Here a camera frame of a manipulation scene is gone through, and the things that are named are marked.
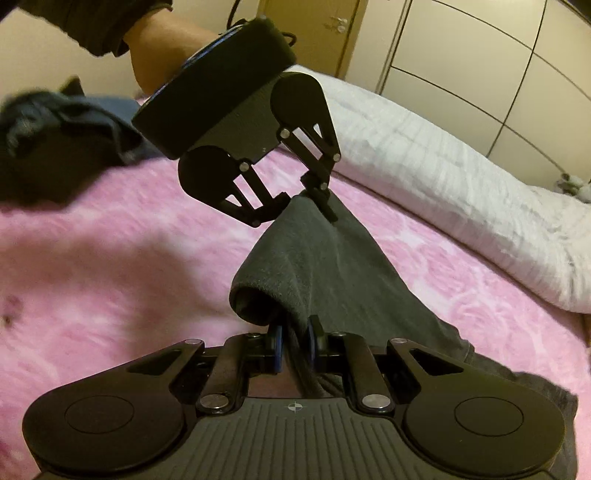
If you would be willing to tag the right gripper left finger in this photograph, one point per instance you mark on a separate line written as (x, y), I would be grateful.
(275, 333)

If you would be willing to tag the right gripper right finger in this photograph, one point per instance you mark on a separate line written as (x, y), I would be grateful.
(317, 342)

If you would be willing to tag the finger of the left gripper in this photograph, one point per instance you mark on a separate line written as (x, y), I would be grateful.
(317, 191)
(270, 210)

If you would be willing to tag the dark grey jeans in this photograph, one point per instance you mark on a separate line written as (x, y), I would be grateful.
(304, 265)

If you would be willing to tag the dark sleeve forearm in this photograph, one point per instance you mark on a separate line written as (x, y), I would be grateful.
(98, 26)

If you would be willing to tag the person left hand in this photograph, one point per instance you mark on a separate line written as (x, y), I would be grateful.
(159, 44)

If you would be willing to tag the brown wooden door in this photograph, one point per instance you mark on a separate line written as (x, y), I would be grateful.
(326, 30)

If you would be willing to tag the blue denim jeans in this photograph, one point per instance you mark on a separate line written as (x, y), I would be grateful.
(132, 147)

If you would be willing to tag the white rolled duvet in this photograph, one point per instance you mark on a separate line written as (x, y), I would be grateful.
(538, 237)

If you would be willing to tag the black garment pile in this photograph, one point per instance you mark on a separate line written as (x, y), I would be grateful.
(53, 144)

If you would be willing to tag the pink floral bedspread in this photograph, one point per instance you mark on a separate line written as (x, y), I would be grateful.
(134, 265)

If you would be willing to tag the cream wardrobe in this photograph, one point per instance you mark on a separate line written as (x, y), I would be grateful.
(509, 78)

